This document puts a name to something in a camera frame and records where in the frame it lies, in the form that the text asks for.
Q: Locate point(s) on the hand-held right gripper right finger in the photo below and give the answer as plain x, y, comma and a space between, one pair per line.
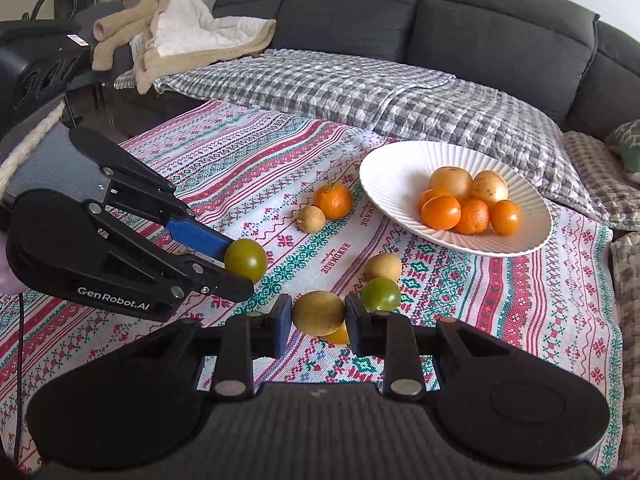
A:
356, 327

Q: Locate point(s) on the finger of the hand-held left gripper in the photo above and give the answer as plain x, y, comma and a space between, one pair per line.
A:
225, 280
200, 237

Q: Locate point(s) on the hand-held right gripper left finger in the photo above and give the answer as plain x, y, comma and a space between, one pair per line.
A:
283, 327

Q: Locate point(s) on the half-ripe tomato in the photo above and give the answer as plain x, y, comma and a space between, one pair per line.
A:
340, 336

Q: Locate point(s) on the green tomato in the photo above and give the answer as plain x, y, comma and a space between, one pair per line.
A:
380, 294
246, 260

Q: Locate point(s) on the small tan round fruit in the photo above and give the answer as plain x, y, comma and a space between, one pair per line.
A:
382, 266
311, 219
318, 313

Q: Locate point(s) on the mandarin with stem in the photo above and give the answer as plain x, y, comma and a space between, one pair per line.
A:
335, 202

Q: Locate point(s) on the orange tomato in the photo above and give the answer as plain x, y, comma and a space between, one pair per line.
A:
506, 217
429, 195
441, 212

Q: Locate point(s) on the white ribbed plate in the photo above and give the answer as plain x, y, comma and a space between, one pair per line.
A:
395, 185

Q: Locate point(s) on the mandarin orange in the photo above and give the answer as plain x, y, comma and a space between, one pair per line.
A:
472, 217

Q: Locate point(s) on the large yellow round fruit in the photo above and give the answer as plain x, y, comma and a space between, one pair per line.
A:
450, 181
490, 187

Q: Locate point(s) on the red green patterned tablecloth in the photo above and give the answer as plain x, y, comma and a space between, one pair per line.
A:
450, 310

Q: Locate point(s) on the cream fleece blanket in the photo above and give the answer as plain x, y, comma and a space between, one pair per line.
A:
190, 25

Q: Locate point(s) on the dark grey sofa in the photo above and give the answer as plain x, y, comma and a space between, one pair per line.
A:
475, 25

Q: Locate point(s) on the green branch-print cushion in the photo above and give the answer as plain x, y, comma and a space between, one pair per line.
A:
627, 145

